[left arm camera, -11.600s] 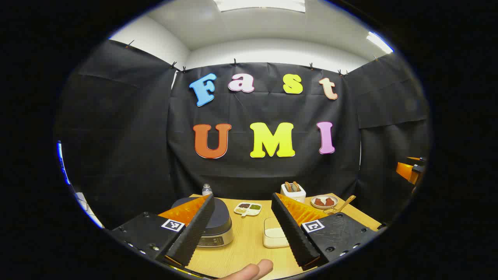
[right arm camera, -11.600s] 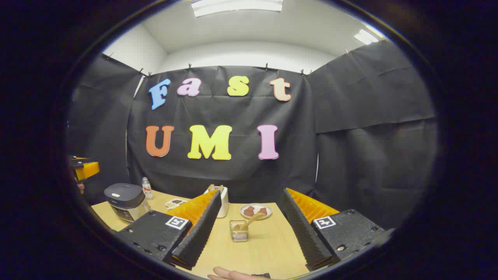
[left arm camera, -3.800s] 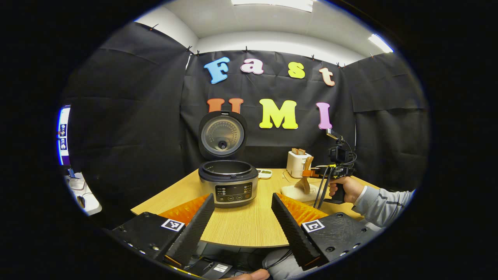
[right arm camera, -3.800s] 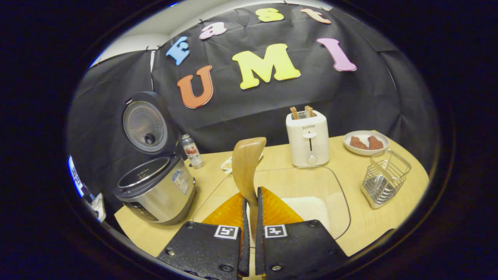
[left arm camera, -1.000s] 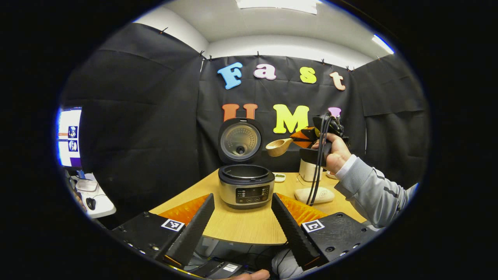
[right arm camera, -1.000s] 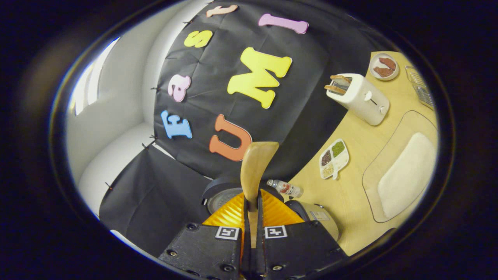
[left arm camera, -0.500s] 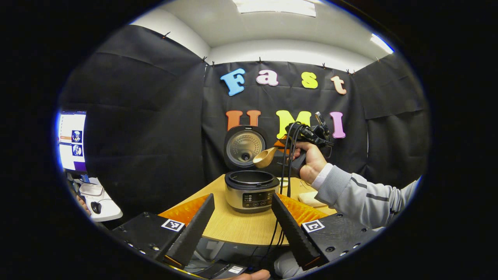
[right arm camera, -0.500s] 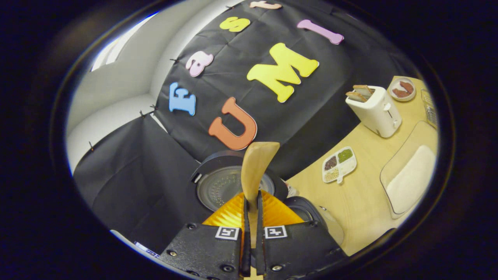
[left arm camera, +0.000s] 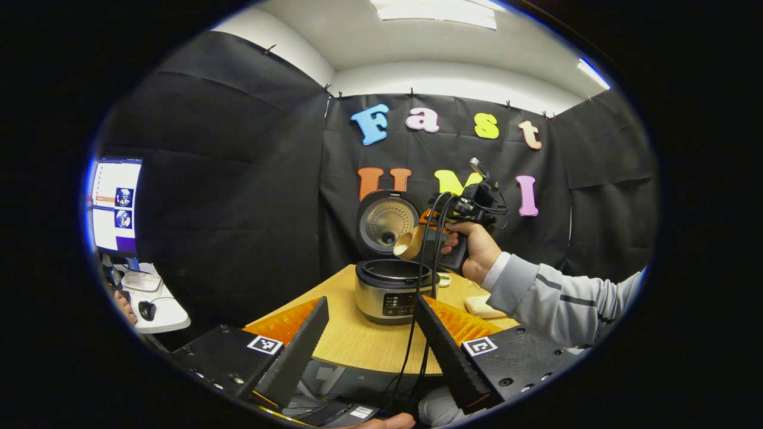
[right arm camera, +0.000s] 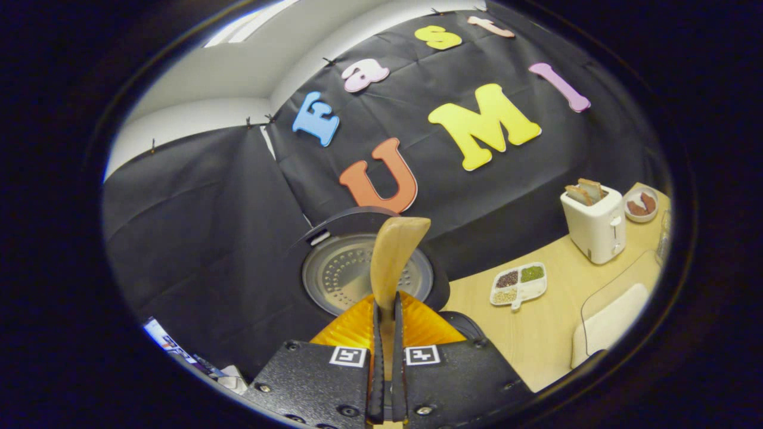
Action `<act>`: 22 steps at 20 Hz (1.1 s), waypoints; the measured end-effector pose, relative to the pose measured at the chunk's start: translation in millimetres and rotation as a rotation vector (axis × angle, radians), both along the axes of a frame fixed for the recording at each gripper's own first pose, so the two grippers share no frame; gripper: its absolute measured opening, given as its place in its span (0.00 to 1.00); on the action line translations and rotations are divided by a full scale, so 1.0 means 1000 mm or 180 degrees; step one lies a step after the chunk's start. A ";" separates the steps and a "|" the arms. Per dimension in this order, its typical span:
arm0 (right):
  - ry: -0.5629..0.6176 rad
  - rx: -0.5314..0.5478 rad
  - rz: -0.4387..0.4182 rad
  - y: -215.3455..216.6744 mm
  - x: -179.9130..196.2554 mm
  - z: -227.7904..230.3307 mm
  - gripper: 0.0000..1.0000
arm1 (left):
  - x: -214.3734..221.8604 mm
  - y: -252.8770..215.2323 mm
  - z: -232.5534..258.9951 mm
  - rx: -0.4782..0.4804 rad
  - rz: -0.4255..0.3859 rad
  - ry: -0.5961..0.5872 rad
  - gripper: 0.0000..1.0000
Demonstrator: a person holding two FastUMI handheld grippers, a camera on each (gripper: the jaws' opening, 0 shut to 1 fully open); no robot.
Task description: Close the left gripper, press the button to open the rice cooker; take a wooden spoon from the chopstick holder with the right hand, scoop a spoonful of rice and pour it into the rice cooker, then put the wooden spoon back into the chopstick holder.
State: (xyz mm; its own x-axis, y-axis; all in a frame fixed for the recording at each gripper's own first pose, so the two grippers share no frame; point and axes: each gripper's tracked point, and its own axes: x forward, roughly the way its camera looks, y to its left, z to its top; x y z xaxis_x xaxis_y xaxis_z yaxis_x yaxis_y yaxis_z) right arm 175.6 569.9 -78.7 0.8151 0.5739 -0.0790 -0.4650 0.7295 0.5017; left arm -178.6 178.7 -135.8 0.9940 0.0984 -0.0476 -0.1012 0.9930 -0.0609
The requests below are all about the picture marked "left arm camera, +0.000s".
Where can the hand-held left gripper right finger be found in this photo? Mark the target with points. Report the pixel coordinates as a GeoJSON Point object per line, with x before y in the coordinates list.
{"type": "Point", "coordinates": [447, 351]}

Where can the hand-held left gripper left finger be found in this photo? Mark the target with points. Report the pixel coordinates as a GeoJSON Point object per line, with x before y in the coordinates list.
{"type": "Point", "coordinates": [298, 351]}

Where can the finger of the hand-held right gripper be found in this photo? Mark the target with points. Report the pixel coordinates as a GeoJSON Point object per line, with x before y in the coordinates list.
{"type": "Point", "coordinates": [430, 219]}

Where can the wooden spoon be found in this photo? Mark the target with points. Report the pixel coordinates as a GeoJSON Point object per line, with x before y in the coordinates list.
{"type": "Point", "coordinates": [408, 244]}

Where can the clear container of rice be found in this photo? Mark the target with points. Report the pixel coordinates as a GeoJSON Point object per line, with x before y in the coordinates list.
{"type": "Point", "coordinates": [483, 307]}

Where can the silver black rice cooker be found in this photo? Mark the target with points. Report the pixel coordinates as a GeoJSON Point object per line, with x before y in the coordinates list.
{"type": "Point", "coordinates": [381, 295]}

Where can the person's grey trouser leg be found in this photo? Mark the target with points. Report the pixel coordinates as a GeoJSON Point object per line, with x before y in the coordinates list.
{"type": "Point", "coordinates": [438, 408]}

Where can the white side desk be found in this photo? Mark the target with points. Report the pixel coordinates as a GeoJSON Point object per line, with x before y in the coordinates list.
{"type": "Point", "coordinates": [167, 313]}

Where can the black computer mouse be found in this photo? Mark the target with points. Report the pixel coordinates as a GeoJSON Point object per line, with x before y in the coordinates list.
{"type": "Point", "coordinates": [147, 310]}

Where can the narrow ceiling light panel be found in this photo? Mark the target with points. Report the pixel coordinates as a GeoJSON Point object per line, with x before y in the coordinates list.
{"type": "Point", "coordinates": [593, 72]}

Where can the large ceiling light panel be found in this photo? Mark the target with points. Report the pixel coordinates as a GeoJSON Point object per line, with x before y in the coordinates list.
{"type": "Point", "coordinates": [435, 12]}

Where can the computer monitor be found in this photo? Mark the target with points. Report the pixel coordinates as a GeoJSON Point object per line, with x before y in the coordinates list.
{"type": "Point", "coordinates": [116, 202]}

